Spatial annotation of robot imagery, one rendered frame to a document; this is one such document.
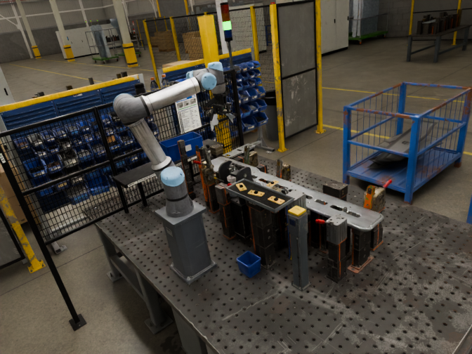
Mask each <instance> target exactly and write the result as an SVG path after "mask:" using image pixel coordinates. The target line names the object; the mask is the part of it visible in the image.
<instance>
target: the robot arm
mask: <svg viewBox="0 0 472 354"><path fill-rule="evenodd" d="M186 78H187V80H185V81H182V82H180V83H178V84H175V85H173V86H170V87H168V88H165V89H162V90H161V91H158V92H155V93H152V94H150V95H148V96H139V97H137V98H134V97H133V96H132V95H131V94H127V93H122V94H119V95H118V96H117V97H116V98H115V99H114V102H113V109H114V111H115V112H116V113H117V116H118V117H119V118H120V119H121V121H122V123H123V124H124V126H127V127H129V128H130V130H131V131H132V133H133V134H134V136H135V137H136V139H137V141H138V142H139V144H140V146H141V147H142V148H143V150H144V152H145V153H146V155H147V157H148V158H149V160H150V161H151V162H152V170H153V171H154V173H155V174H156V177H157V178H158V179H159V181H160V183H161V184H162V186H163V188H164V192H165V195H166V214H167V215H168V216H170V217H175V218H176V217H181V216H186V215H188V214H189V213H191V212H192V211H193V209H194V204H193V202H192V200H191V199H190V197H189V195H188V191H187V187H186V183H185V175H184V173H183V170H182V169H181V168H179V167H176V166H175V164H174V163H173V161H172V159H171V158H170V157H167V156H166V155H165V153H164V151H163V149H162V148H161V146H160V145H159V143H158V142H157V139H156V138H155V136H154V135H153V133H152V132H151V130H150V128H149V126H148V125H147V123H146V121H145V120H144V117H147V116H150V115H151V114H152V112H154V111H155V110H158V109H160V108H163V107H165V106H167V105H170V104H172V103H175V102H177V101H180V100H182V99H184V98H187V97H189V96H192V95H194V94H196V93H199V92H200V91H203V90H211V92H212V94H213V96H215V97H213V98H212V99H211V100H210V101H209V102H208V103H206V106H207V107H212V110H211V113H210V125H211V130H212V131H213V129H214V125H217V124H218V120H217V118H218V114H219V115H222V116H223V115H225V116H227V118H228V119H229V121H230V122H231V123H233V120H232V119H233V118H235V116H234V115H232V114H231V112H232V103H227V98H226V96H227V95H228V93H226V92H225V82H224V76H223V66H222V64H221V63H220V62H213V63H209V64H208V67H207V68H205V69H201V70H194V71H191V72H188V73H187V74H186ZM230 105H231V109H230Z"/></svg>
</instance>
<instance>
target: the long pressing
mask: <svg viewBox="0 0 472 354"><path fill-rule="evenodd" d="M228 160H230V161H232V162H234V163H235V164H238V165H239V164H240V165H242V166H248V167H250V169H251V175H252V176H255V177H258V178H253V181H254V183H258V184H259V185H262V186H265V187H267V188H271V187H268V186H267V183H264V182H262V181H259V180H260V179H263V180H266V181H269V182H272V181H279V183H276V185H280V186H282V187H285V188H288V190H299V191H301V192H304V193H305V194H306V195H307V196H309V197H312V199H307V198H306V209H307V210H309V211H312V212H315V213H317V214H319V215H322V216H325V217H327V218H331V217H332V216H333V215H334V214H339V215H342V216H345V217H346V218H347V226H349V227H352V228H354V229H356V230H359V231H362V232H368V231H370V230H372V229H373V228H374V227H375V226H377V225H378V224H379V223H380V222H381V221H382V220H383V219H384V216H383V215H382V214H380V213H378V212H375V211H372V210H370V209H366V208H364V207H361V206H358V205H356V204H352V203H350V202H346V201H344V200H342V199H338V198H335V197H332V196H330V195H326V194H324V193H321V192H318V191H316V190H312V189H310V188H306V187H303V186H302V185H298V184H295V183H292V182H289V181H286V180H284V179H281V178H278V177H275V176H272V175H270V174H267V173H263V172H262V171H260V170H259V169H258V168H256V167H254V166H250V165H248V164H244V163H241V162H238V161H235V160H233V159H230V158H227V157H217V158H215V159H213V160H211V163H212V164H213V165H214V173H216V172H217V171H218V168H219V166H220V165H221V164H222V163H223V162H226V161H228ZM316 200H320V201H323V202H326V203H327V204H326V205H323V204H320V203H318V202H316ZM309 202H310V203H309ZM331 206H336V207H339V208H342V209H343V208H344V207H347V212H344V211H343V210H342V211H339V210H336V209H333V208H331ZM349 211H350V212H353V213H355V214H358V215H361V216H360V217H359V218H357V217H354V216H351V215H349V214H347V213H348V212H349Z"/></svg>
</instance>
